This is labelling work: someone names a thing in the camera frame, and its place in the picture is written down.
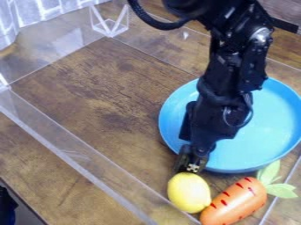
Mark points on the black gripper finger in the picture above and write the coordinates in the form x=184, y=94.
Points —
x=184, y=159
x=197, y=162

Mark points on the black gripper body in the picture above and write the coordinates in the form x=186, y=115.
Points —
x=213, y=118

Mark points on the yellow toy lemon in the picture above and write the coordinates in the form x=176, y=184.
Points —
x=189, y=192

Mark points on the blue round plastic plate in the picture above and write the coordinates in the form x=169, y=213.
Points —
x=264, y=141

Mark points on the orange toy carrot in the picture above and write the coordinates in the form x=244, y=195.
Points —
x=246, y=196

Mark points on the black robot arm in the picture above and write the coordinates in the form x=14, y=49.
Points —
x=241, y=31

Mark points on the black bar on table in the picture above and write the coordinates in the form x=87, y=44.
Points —
x=285, y=25

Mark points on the grey patterned curtain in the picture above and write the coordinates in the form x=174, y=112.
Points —
x=20, y=13

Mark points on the clear acrylic enclosure wall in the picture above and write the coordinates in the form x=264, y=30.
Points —
x=99, y=96

